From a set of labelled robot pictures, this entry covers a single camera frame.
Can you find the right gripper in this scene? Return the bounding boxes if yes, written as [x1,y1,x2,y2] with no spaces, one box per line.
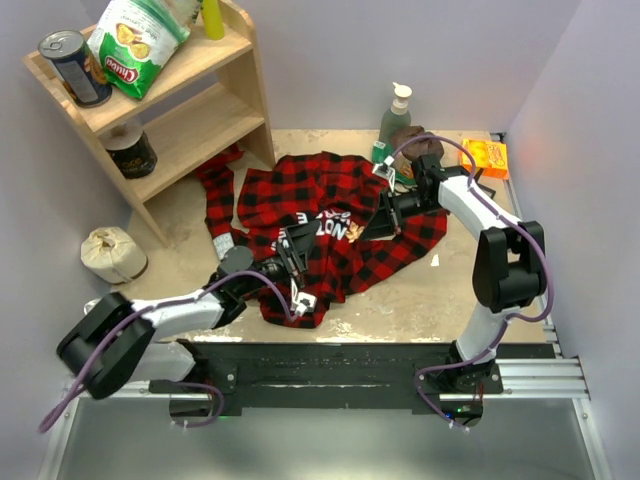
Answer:
[360,188,445,242]

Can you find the wooden shelf unit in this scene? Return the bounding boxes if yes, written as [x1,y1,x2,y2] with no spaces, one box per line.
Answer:
[23,1,276,245]

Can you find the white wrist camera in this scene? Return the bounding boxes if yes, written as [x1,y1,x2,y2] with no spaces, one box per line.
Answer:
[372,155,396,190]
[290,279,317,321]

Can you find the aluminium rail frame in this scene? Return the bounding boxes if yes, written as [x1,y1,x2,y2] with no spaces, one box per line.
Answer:
[40,341,612,479]

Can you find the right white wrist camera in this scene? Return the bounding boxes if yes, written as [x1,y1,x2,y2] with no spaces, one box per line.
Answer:
[372,155,396,190]

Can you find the orange snack box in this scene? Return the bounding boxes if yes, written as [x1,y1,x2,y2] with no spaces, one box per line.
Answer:
[461,138,509,180]

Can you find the blue tin can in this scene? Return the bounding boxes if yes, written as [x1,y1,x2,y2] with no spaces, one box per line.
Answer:
[38,30,112,108]

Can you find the red black plaid shirt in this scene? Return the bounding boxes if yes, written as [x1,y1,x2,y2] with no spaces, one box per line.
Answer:
[196,148,447,329]

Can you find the orange leaf brooch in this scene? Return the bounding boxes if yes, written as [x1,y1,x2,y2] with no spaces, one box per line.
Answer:
[346,223,364,243]

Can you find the green soap dispenser bottle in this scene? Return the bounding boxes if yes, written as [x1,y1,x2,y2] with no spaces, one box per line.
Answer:
[378,82,412,145]

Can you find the black paper-topped jar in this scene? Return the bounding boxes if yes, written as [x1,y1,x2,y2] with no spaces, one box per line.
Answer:
[100,120,157,179]

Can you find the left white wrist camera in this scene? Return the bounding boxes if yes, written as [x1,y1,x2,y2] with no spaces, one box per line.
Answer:
[290,279,317,321]

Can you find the green chips bag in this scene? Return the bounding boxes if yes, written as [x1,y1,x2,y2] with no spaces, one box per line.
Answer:
[88,0,202,100]

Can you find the yellow bottle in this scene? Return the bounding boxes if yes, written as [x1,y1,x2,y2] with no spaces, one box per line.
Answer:
[201,0,225,40]

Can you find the white cloth sack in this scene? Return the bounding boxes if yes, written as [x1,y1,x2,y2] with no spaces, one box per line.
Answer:
[80,227,148,285]

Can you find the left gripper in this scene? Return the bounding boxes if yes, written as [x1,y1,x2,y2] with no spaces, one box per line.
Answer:
[237,220,319,296]

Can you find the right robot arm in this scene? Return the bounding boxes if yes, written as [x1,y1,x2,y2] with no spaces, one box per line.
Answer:
[361,154,547,393]

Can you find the black square frame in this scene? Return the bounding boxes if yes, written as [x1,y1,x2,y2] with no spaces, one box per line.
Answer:
[469,168,496,200]

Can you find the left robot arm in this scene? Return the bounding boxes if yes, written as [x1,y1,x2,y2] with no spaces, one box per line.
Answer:
[56,220,320,400]

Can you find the green pouch with brown top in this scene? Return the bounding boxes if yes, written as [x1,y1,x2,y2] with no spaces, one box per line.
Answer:
[372,125,444,186]

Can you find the black gold drink can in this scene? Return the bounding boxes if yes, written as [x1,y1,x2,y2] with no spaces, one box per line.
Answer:
[83,298,101,315]

